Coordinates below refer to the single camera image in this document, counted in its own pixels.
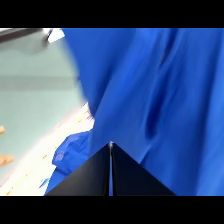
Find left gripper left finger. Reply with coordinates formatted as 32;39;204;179
45;142;111;197

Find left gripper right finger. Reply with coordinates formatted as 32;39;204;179
111;142;177;197

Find blue garment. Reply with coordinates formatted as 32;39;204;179
44;28;224;197

